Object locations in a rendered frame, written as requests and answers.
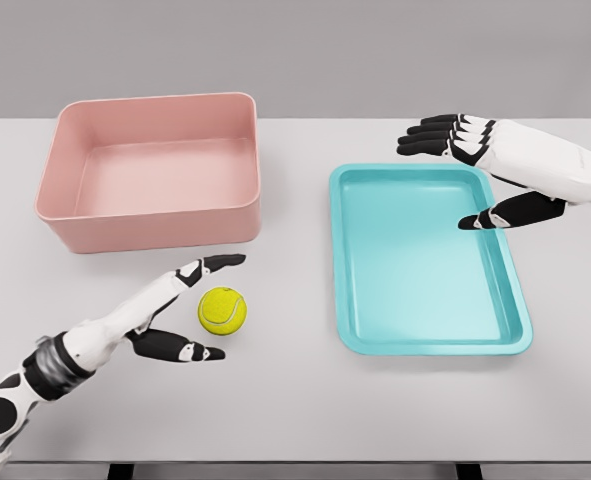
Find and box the yellow tennis ball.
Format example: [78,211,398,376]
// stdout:
[197,285,249,335]

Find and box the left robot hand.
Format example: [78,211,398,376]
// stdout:
[93,253,248,363]

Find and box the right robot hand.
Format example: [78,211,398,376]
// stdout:
[396,112,584,232]

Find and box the blue tray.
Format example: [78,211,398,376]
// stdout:
[328,163,534,357]

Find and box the pink basket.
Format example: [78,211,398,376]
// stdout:
[34,92,262,255]

